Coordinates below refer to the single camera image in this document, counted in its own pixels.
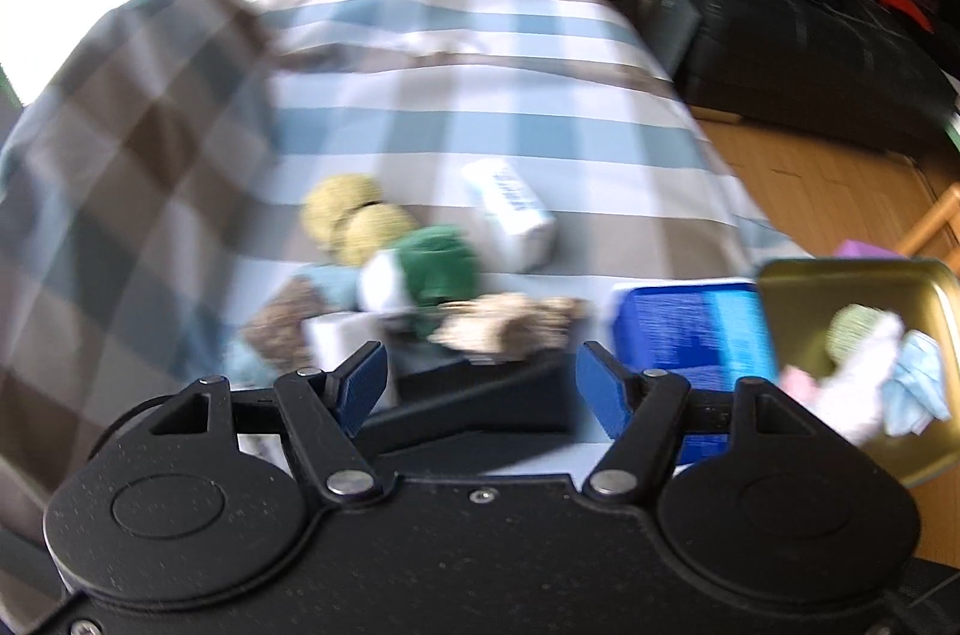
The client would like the white tissue pack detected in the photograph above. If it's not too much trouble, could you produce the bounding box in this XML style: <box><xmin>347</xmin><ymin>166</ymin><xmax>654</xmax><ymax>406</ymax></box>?
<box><xmin>464</xmin><ymin>155</ymin><xmax>558</xmax><ymax>274</ymax></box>
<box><xmin>301</xmin><ymin>311</ymin><xmax>398</xmax><ymax>412</ymax></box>

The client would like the white fluffy plush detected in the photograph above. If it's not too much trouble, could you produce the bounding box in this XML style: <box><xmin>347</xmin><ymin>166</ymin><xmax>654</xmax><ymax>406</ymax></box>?
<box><xmin>811</xmin><ymin>311</ymin><xmax>903</xmax><ymax>447</ymax></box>

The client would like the light green fuzzy cloth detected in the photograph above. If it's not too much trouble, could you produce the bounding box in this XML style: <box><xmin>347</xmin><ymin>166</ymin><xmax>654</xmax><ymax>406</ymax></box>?
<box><xmin>825</xmin><ymin>303</ymin><xmax>885</xmax><ymax>367</ymax></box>

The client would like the light blue face mask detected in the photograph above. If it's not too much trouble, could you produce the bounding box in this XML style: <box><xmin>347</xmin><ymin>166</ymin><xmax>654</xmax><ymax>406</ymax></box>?
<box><xmin>882</xmin><ymin>330</ymin><xmax>952</xmax><ymax>437</ymax></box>

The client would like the pink cloth with hairband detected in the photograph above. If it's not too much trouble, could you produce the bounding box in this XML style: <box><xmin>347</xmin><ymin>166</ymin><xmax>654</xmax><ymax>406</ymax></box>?
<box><xmin>778</xmin><ymin>365</ymin><xmax>820</xmax><ymax>411</ymax></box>

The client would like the white tissue pack front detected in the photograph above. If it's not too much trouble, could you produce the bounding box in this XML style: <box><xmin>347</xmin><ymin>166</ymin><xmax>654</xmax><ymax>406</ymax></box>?
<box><xmin>301</xmin><ymin>311</ymin><xmax>398</xmax><ymax>412</ymax></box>

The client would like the black rectangular case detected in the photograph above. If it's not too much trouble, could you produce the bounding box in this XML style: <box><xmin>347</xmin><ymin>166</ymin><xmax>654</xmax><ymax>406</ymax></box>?
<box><xmin>355</xmin><ymin>351</ymin><xmax>581</xmax><ymax>456</ymax></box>

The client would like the herb sachet blue cloth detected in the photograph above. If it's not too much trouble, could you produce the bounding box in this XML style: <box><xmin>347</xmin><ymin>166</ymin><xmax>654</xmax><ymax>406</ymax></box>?
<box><xmin>221</xmin><ymin>264</ymin><xmax>359</xmax><ymax>388</ymax></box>

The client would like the blue tissue box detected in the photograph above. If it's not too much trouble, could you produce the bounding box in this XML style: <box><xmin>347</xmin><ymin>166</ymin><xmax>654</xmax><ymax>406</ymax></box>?
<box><xmin>610</xmin><ymin>280</ymin><xmax>783</xmax><ymax>468</ymax></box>

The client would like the yellow knitted cloth roll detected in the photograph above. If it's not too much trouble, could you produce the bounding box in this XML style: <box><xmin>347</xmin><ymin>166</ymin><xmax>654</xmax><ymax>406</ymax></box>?
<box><xmin>301</xmin><ymin>173</ymin><xmax>418</xmax><ymax>268</ymax></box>

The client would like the gold metal tin tray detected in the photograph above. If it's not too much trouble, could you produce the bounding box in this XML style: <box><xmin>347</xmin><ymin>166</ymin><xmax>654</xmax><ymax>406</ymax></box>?
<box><xmin>755</xmin><ymin>258</ymin><xmax>958</xmax><ymax>487</ymax></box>

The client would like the checkered cloth cover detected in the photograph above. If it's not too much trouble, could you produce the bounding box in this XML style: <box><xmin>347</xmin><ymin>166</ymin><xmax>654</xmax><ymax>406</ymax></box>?
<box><xmin>2</xmin><ymin>0</ymin><xmax>796</xmax><ymax>537</ymax></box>

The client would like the wooden chair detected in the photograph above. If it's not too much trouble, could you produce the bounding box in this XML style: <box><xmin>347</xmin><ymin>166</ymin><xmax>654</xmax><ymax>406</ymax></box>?
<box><xmin>895</xmin><ymin>181</ymin><xmax>960</xmax><ymax>258</ymax></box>

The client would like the black leather sofa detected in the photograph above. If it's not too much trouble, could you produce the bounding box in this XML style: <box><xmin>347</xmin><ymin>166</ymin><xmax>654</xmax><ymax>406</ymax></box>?
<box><xmin>659</xmin><ymin>0</ymin><xmax>958</xmax><ymax>157</ymax></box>

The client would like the red cushion right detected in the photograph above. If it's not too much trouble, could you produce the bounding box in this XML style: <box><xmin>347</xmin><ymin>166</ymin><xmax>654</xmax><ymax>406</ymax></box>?
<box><xmin>860</xmin><ymin>0</ymin><xmax>936</xmax><ymax>35</ymax></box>

